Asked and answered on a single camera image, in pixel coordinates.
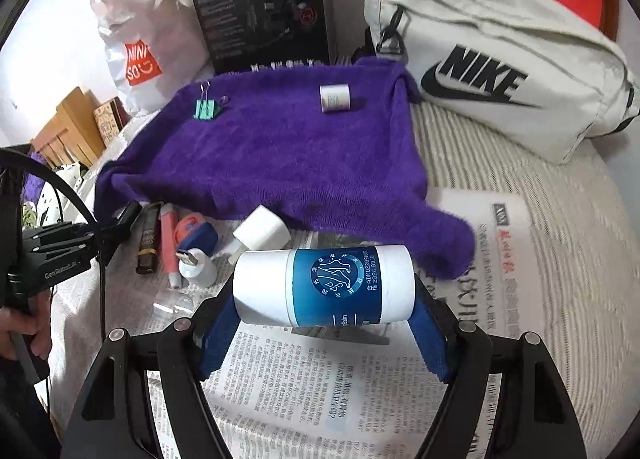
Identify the left hand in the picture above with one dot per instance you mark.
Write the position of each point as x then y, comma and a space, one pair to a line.
37, 325

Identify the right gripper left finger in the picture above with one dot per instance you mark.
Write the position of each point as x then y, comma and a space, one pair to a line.
112, 416

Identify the pink blue Vaseline jar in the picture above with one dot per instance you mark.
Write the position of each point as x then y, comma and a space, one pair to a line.
194, 232

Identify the black Hecate headphone box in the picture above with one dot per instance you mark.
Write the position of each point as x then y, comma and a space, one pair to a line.
244, 35

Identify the green binder clip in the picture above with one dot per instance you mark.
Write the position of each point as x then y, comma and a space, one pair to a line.
206, 108

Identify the clear plastic wrapper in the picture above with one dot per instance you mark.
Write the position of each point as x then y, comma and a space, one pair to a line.
171, 304

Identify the white Nike bag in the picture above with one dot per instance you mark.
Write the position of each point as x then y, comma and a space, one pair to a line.
529, 69

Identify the wooden headboard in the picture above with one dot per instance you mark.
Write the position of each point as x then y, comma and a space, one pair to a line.
71, 135

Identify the purple plush toy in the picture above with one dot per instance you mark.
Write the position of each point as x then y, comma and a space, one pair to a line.
33, 185

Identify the white USB adapter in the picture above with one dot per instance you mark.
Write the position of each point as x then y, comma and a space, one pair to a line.
196, 267

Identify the brown patterned book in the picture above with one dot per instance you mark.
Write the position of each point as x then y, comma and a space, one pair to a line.
111, 117

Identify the white charger plug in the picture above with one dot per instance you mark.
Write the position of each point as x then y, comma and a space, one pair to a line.
262, 230

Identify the white blue bottle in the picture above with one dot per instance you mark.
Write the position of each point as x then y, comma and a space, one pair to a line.
336, 287

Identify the striped bed sheet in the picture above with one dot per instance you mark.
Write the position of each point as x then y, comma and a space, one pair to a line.
555, 254

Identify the pink glue stick pen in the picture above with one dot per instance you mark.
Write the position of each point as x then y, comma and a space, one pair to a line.
168, 223

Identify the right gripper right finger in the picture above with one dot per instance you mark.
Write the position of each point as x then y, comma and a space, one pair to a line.
534, 417

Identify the purple fleece towel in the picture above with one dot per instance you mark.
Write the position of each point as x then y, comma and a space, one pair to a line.
355, 172

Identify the newspaper sheet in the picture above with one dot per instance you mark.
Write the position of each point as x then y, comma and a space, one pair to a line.
333, 353

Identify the white Miniso plastic bag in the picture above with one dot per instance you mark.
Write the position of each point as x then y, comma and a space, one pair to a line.
152, 48

